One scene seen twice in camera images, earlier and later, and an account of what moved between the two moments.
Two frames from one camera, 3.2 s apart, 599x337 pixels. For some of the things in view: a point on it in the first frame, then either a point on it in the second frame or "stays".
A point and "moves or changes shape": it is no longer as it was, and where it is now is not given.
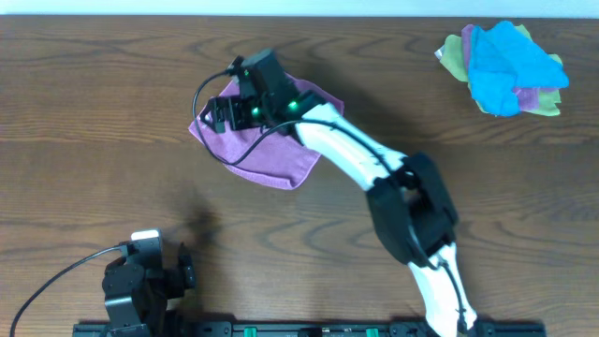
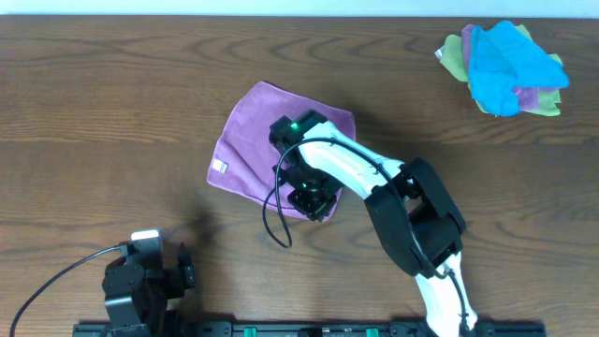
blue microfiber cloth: (502, 60) stays
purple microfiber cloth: (260, 153) moves or changes shape
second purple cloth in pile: (528, 97) stays
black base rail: (305, 329) stays
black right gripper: (236, 121) → (316, 212)
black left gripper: (185, 272) stays
